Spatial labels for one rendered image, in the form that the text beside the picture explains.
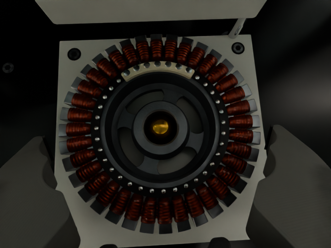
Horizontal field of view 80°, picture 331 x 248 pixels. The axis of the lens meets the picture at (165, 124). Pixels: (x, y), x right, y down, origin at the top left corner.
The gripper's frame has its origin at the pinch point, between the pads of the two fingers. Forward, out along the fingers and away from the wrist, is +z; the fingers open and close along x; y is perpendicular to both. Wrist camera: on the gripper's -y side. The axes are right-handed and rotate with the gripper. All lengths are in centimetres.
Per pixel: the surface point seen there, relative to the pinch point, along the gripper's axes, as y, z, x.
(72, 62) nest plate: -3.1, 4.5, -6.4
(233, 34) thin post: -4.6, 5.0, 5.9
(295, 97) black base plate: 0.1, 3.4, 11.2
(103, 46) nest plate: -4.1, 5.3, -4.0
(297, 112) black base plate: 1.1, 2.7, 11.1
